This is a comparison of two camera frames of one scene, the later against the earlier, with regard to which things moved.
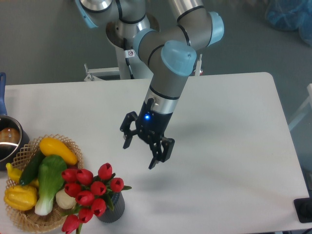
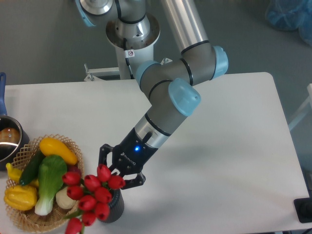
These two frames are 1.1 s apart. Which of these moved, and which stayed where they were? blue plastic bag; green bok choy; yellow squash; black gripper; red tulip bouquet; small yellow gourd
Moved: black gripper; red tulip bouquet
Stayed: small yellow gourd; green bok choy; blue plastic bag; yellow squash
